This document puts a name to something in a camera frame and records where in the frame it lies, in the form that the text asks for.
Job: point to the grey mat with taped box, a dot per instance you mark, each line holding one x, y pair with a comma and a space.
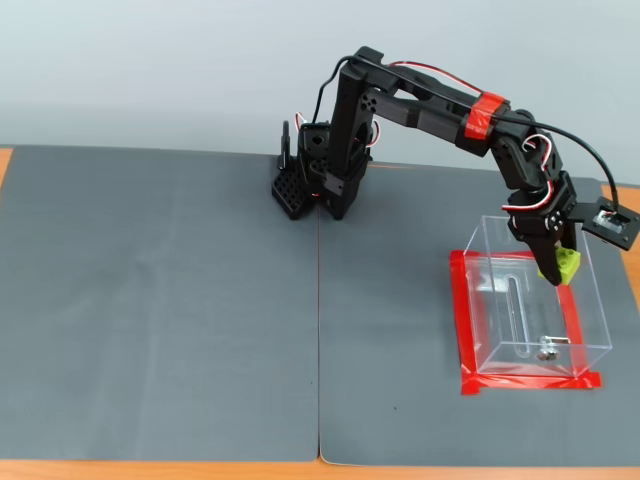
390, 300

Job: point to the black perforated base mount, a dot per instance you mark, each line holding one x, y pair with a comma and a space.
290, 192

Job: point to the red tape strip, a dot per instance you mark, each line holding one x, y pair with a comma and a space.
572, 320
525, 383
462, 320

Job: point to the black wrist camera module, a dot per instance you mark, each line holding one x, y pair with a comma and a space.
612, 222

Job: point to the black table clamp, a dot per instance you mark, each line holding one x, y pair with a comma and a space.
286, 145

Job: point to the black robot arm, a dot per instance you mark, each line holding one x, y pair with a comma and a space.
350, 125

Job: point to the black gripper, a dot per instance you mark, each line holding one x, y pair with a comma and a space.
534, 229

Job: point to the transparent plastic box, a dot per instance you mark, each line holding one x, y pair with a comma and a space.
500, 300

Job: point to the silver metal latch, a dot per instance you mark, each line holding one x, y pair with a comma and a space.
547, 355

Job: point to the green lego block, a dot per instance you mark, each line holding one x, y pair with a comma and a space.
568, 266

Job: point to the plain grey mat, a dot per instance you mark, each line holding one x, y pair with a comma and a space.
150, 300

